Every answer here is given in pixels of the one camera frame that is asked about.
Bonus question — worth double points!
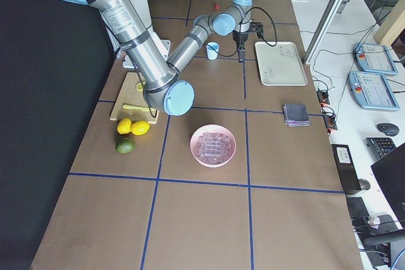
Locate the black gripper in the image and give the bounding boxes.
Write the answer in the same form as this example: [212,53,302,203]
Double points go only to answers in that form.
[232,30,249,63]

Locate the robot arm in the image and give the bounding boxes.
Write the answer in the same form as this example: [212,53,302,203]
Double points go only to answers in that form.
[63,0,252,116]

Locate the light blue cup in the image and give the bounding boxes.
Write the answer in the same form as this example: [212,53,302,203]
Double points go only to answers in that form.
[206,42,220,61]

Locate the pile of clear ice cubes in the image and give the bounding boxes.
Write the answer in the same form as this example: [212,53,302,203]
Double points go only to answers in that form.
[192,132,234,165]

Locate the cream bear tray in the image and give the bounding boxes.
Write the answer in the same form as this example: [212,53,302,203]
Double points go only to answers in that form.
[254,42,308,87]

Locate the grey folded cloth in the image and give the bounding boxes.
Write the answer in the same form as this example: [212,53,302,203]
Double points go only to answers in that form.
[283,104,310,126]

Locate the pink bowl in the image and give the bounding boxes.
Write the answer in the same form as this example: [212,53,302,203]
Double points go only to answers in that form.
[190,125,236,168]

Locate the lemon slices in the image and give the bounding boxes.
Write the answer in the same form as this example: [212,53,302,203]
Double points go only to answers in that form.
[135,82,146,92]

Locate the yellow plastic knife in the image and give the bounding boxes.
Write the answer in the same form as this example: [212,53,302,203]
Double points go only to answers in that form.
[122,104,150,112]

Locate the wooden cutting board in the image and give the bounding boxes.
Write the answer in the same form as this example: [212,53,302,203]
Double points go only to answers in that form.
[109,72,159,124]

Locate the yellow lemon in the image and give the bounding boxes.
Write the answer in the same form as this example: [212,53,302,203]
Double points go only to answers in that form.
[116,118,132,135]
[130,121,150,135]

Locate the blue teach pendant far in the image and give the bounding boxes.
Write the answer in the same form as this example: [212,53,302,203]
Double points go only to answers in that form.
[354,42,398,76]

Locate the blue teach pendant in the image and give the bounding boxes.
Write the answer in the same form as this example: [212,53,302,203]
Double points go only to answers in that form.
[354,42,398,76]
[348,71,400,111]

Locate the blue teach pendant near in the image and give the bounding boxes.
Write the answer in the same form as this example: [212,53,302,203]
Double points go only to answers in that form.
[348,71,400,111]

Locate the green avocado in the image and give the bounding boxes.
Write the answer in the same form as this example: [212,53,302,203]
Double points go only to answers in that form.
[115,138,136,154]

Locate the black keyboard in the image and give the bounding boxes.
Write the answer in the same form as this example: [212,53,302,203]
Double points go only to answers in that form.
[366,137,397,160]

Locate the black box device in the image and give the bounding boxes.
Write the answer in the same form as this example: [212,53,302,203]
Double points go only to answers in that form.
[331,144,361,195]

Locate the black computer mouse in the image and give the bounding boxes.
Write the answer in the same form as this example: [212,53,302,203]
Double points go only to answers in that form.
[377,123,399,137]

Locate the black monitor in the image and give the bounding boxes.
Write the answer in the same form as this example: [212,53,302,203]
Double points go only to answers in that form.
[371,144,405,226]

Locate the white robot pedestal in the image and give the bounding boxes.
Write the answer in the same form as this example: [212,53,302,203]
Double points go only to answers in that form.
[121,0,171,70]

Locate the aluminium frame post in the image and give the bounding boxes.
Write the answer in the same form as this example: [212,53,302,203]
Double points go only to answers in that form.
[303,0,343,64]

